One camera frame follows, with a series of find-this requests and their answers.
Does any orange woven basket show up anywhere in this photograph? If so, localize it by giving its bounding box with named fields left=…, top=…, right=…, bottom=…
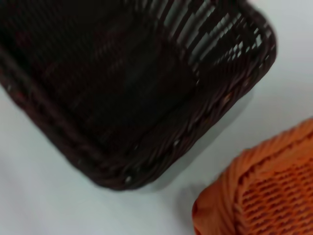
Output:
left=192, top=118, right=313, bottom=235

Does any dark brown woven basket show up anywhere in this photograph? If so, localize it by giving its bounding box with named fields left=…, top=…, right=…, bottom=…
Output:
left=0, top=0, right=278, bottom=192

